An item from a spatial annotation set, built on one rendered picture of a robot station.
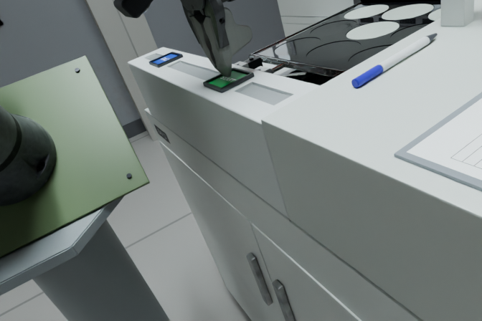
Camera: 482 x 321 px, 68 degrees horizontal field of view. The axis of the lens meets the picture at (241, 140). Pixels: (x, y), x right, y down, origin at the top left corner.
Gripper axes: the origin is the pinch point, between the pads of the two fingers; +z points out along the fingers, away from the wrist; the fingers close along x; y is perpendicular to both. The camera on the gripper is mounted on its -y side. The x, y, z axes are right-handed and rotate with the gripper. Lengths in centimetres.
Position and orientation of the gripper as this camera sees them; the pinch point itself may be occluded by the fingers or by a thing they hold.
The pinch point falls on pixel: (220, 69)
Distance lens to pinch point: 50.9
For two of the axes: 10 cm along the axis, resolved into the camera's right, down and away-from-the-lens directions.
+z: 2.8, 8.3, 4.8
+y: 8.1, -4.7, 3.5
